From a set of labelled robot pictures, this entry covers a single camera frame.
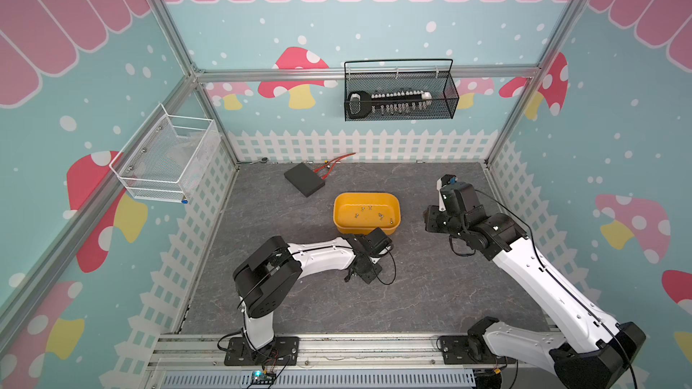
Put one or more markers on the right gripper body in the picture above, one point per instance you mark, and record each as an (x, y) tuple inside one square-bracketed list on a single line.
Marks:
[(441, 221)]

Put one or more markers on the aluminium front rail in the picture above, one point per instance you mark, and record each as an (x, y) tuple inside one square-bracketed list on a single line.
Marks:
[(389, 360)]

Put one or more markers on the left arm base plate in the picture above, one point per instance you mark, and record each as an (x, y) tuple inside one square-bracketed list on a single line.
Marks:
[(279, 352)]

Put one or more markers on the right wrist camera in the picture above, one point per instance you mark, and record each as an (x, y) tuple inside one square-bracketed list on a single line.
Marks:
[(446, 191)]

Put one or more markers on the white wire basket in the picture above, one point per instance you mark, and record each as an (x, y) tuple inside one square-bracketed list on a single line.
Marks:
[(168, 158)]

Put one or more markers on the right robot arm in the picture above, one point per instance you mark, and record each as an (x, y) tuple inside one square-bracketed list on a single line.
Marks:
[(591, 349)]

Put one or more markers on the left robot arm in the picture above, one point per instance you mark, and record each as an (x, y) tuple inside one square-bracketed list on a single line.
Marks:
[(265, 279)]

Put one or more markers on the yellow plastic storage box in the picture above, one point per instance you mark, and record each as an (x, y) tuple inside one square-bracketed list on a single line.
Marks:
[(361, 213)]

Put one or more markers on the red handled pliers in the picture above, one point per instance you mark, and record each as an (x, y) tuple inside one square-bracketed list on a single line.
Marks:
[(326, 169)]

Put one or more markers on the green circuit board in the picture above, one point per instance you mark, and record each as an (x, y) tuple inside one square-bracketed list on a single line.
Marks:
[(263, 378)]

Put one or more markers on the socket wrench set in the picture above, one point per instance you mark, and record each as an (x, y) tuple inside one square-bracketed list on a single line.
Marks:
[(360, 105)]

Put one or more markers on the black flat box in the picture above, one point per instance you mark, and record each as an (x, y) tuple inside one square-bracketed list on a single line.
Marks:
[(304, 179)]

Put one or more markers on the black wire mesh basket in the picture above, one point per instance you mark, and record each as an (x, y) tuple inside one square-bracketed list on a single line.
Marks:
[(399, 89)]

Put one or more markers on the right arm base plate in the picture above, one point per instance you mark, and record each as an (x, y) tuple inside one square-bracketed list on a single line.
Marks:
[(459, 350)]

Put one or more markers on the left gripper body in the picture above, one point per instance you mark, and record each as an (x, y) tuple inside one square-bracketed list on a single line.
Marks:
[(368, 271)]

